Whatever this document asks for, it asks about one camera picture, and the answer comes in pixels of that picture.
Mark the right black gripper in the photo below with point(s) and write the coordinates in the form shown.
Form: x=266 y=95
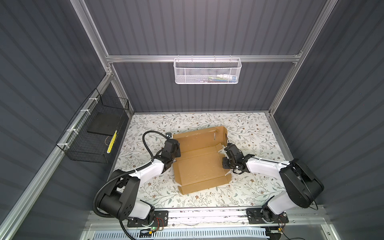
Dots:
x=224 y=162

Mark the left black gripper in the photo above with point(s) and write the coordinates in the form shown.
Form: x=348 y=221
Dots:
x=177 y=153

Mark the brown cardboard box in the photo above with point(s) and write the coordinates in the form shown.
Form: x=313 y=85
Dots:
x=200 y=166

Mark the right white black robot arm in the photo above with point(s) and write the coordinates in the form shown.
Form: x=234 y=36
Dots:
x=302 y=186

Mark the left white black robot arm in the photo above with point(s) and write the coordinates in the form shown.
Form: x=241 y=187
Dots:
x=117 y=198

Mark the yellow green striped tool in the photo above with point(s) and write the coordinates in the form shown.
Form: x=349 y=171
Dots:
x=112 y=142

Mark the black foam pad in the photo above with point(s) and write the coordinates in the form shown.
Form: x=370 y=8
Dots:
x=104 y=124

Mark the markers in white basket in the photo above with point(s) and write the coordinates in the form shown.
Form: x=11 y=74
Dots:
x=225 y=78

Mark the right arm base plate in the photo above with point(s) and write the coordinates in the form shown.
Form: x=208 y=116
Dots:
x=264 y=216

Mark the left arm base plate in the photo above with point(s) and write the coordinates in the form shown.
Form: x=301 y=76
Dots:
x=156 y=219

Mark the white perforated cable tray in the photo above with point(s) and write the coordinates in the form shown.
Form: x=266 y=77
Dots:
x=204 y=233

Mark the white wire mesh basket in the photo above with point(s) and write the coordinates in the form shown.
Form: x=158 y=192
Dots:
x=189 y=71

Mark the black wire basket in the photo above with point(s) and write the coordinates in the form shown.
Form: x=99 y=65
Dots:
x=79 y=145

